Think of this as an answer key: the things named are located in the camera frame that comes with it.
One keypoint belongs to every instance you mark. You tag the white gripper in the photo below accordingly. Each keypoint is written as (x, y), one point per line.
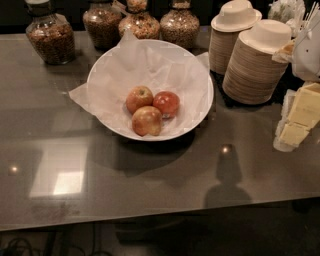
(308, 53)

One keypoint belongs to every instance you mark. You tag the red apple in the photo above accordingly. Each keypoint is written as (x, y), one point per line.
(167, 102)

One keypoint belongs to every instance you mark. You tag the white round bowl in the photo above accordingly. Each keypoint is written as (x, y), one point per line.
(186, 120)

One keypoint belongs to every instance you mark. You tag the yellow-red apple front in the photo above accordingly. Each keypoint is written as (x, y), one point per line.
(147, 120)

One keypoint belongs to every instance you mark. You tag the yellow-red apple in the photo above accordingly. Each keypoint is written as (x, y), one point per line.
(138, 97)
(147, 120)

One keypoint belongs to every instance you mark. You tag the yellow-red apple back left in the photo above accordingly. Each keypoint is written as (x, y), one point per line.
(138, 97)

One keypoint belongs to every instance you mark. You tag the black mat under stacks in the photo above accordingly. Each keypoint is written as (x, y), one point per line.
(287, 82)

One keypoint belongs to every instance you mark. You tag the glass jar right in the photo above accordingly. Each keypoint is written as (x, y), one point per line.
(180, 26)

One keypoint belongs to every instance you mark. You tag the white paper liner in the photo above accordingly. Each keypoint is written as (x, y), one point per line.
(140, 66)

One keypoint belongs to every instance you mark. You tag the glass jar with multicolour cereal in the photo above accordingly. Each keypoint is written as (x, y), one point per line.
(139, 21)

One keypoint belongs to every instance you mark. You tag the glass jar far left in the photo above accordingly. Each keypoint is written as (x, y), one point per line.
(50, 33)

